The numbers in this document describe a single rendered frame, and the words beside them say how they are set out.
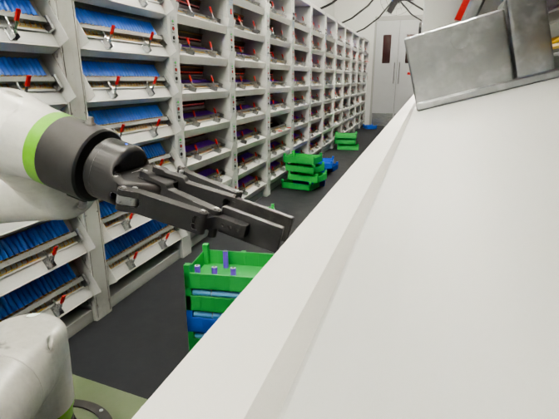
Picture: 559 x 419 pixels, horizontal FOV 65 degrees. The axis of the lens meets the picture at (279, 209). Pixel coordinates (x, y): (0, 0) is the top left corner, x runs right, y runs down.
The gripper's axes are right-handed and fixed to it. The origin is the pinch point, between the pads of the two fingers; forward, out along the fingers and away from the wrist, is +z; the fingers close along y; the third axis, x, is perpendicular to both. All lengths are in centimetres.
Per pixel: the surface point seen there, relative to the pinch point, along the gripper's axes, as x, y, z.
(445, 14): 26.5, -16.1, 11.4
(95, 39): 2, -107, -111
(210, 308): -65, -70, -28
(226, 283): -54, -71, -25
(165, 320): -98, -96, -55
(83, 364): -101, -61, -66
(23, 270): -72, -59, -92
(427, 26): 24.8, -16.1, 9.8
